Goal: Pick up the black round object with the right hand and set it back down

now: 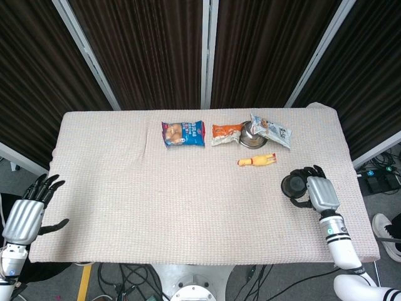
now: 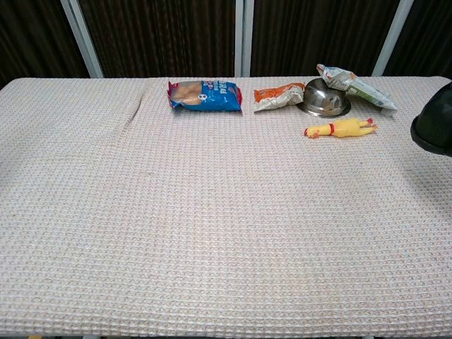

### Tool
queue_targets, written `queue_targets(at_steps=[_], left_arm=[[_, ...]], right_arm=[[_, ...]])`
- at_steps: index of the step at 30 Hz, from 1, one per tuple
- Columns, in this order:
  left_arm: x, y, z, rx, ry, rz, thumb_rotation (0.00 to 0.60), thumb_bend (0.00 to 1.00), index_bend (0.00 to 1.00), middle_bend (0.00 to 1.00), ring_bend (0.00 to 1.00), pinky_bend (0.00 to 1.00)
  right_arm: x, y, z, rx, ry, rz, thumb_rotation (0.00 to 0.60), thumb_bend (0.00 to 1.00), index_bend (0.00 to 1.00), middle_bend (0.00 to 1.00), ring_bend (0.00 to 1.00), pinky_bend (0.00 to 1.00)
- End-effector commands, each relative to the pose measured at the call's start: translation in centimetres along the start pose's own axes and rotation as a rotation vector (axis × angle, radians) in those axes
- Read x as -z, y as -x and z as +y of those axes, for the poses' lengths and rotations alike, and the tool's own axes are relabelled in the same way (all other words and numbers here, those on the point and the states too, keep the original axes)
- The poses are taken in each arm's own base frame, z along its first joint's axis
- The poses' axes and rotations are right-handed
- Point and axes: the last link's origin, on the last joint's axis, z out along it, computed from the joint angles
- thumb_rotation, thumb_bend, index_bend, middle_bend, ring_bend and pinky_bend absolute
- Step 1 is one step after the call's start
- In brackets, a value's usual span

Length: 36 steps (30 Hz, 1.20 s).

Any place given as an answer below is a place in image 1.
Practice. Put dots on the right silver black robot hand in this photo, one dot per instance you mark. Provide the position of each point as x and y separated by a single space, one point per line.
322 192

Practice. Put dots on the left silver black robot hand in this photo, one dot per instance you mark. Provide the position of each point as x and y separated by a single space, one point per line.
22 219

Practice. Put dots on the black round cup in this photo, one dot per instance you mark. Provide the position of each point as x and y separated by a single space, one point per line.
294 185

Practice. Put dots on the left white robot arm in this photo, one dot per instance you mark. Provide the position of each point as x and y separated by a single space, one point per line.
11 260

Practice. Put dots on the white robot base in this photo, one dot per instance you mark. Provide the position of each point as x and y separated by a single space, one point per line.
194 285

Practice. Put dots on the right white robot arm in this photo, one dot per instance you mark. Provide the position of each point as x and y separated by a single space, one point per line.
343 251

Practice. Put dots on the person in black clothing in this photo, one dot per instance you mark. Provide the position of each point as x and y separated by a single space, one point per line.
40 271

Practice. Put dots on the black foot pedal unit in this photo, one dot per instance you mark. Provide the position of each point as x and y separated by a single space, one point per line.
382 183

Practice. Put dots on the white sneaker with black sock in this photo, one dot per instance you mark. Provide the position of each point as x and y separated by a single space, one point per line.
383 229

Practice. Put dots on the yellow rubber chicken toy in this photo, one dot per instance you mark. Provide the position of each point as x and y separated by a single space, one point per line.
258 160

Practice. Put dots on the white grey snack bag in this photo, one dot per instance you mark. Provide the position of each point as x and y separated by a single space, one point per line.
275 130

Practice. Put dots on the stainless steel bowl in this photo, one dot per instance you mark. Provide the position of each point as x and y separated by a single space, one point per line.
250 139

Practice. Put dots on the thin metal table leg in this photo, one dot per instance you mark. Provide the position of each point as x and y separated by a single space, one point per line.
377 272

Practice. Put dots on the orange white snack bag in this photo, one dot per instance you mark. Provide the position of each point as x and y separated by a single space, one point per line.
224 133

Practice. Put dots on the dark brown partition panel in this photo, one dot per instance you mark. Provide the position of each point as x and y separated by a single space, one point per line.
360 78
141 53
37 78
266 53

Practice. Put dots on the beige woven tablecloth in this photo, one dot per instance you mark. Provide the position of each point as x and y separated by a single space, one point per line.
156 194

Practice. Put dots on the blue snack bag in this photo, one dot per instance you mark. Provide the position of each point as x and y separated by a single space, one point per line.
185 134

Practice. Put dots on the aluminium partition rail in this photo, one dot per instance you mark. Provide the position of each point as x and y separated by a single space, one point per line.
22 156
376 150

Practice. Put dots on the aluminium partition post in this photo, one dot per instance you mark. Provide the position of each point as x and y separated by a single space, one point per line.
208 53
84 50
319 50

